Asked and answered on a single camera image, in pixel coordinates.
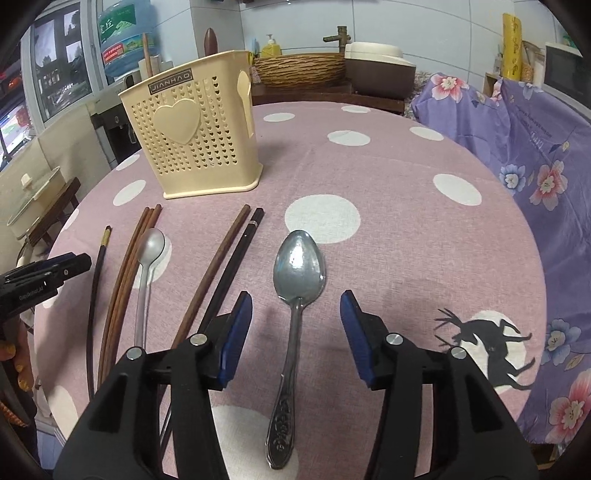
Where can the yellow soap bottle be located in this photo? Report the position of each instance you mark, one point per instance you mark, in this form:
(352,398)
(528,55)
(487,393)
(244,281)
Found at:
(271,48)

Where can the beige cloth cover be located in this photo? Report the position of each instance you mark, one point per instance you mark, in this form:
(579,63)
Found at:
(69,152)

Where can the beige perforated utensil holder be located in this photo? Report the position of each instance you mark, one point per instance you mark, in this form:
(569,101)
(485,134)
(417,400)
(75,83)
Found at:
(194,152)

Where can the small grey spoon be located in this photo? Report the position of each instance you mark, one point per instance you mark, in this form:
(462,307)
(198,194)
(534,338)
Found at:
(152,247)

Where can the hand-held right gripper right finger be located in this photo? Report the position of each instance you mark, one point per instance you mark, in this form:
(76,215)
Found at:
(355,341)

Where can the blue water bottle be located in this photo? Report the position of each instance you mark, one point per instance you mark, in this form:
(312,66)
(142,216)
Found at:
(122,41)

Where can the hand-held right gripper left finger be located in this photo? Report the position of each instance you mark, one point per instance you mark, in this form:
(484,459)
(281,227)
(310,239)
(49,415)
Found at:
(235,341)

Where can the pink polka dot tablecloth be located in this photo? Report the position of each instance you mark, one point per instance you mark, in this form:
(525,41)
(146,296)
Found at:
(369,207)

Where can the bamboo spout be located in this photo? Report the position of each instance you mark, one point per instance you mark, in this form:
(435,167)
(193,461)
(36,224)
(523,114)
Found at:
(341,37)

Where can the beige and brown rice cooker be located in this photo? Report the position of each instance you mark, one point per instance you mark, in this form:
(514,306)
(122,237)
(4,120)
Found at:
(378,74)

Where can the yellow roll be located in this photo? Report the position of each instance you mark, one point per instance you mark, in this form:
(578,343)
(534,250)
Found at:
(512,46)

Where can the grey water dispenser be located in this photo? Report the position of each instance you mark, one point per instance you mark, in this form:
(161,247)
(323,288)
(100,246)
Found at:
(115,134)

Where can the purple floral cloth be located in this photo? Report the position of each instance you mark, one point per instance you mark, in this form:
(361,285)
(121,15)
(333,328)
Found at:
(531,138)

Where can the wicker basket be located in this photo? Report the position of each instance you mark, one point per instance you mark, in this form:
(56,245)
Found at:
(300,69)

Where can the dark wooden side table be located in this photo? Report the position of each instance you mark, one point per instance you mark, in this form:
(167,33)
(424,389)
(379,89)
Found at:
(300,94)

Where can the white microwave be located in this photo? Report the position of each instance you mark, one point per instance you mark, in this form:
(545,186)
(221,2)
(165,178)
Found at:
(563,69)

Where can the small brown box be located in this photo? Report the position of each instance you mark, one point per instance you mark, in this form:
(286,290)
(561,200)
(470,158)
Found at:
(491,84)

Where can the dark wooden stool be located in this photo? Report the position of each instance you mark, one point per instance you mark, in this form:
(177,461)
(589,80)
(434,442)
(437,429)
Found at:
(64,194)

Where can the brown wooden chopstick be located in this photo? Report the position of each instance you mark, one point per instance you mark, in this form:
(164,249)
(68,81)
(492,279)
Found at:
(156,217)
(221,258)
(149,220)
(143,219)

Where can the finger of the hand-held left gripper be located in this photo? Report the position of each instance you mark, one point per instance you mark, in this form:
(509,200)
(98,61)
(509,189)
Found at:
(69,265)

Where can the large steel spoon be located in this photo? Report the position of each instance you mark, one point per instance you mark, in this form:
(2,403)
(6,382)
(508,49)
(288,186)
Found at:
(298,267)

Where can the black chopstick with silver band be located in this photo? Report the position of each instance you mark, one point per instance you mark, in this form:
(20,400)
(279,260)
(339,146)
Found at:
(240,251)

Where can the black chopstick with gold band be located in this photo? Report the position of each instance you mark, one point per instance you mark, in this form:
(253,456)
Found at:
(94,286)

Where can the person's dark patterned clothing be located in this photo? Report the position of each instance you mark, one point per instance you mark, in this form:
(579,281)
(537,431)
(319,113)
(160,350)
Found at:
(16,364)

